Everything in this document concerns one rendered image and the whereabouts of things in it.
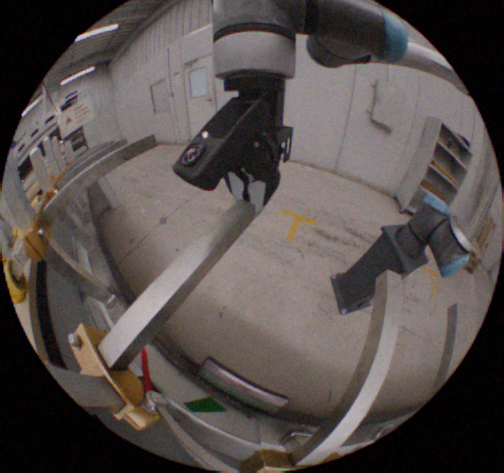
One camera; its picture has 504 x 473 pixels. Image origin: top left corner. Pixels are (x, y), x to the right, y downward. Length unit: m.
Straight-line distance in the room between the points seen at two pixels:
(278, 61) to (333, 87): 2.39
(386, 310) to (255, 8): 0.34
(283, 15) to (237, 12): 0.04
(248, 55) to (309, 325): 1.11
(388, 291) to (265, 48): 0.29
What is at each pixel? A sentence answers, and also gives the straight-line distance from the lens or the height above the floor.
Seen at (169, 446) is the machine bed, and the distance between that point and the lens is 0.47.
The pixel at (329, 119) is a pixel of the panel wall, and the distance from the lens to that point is 2.53.
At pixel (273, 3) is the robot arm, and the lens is 0.19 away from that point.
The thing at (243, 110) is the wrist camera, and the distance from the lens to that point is 0.15.
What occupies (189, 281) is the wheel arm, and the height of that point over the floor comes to 0.85.
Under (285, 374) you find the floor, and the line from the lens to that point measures 1.05.
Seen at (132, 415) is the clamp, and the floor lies 0.87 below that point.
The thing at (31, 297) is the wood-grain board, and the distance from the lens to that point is 0.45.
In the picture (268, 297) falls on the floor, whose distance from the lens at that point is 1.04.
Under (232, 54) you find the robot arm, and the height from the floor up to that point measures 1.05.
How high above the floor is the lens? 1.00
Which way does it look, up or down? 46 degrees down
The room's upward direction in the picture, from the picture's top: straight up
